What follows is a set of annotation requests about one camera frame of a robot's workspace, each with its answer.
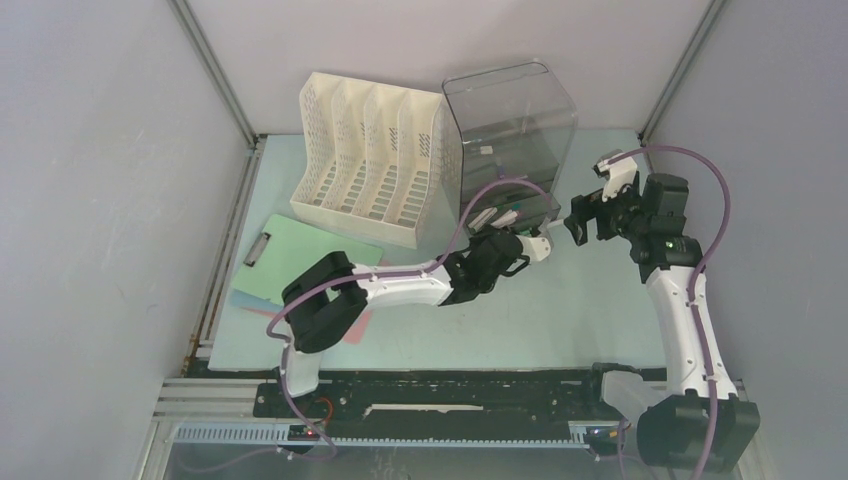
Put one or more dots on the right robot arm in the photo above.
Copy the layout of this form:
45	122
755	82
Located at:
698	423

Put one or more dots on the white file organizer rack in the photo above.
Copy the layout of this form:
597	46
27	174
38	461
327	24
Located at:
374	158

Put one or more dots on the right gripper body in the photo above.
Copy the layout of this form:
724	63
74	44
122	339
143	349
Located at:
612	217

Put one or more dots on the green clipboard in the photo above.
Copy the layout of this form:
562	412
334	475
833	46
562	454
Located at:
286	248

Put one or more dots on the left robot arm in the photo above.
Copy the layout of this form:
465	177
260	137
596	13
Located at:
321	305

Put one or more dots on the blue folder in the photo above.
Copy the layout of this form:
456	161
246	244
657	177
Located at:
254	303

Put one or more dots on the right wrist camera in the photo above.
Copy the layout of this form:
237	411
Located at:
618	171

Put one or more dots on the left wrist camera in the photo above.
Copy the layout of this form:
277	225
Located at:
536	249

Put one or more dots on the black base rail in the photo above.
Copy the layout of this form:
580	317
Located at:
462	406

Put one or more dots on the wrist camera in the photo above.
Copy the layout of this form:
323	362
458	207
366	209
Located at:
618	171
536	249

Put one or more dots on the pink folder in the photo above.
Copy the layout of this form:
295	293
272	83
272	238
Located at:
354	334

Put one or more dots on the smoky transparent drawer cabinet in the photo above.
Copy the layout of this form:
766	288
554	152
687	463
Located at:
516	124

